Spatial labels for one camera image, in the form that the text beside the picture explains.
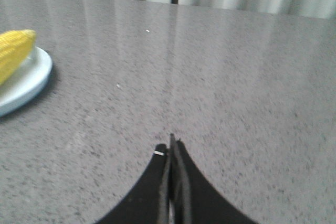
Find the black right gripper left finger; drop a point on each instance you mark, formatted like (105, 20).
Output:
(148, 199)

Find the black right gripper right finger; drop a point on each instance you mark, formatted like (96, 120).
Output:
(193, 197)

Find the light blue round plate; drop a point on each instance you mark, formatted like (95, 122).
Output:
(27, 81)

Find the yellow corn cob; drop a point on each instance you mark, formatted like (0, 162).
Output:
(16, 45)

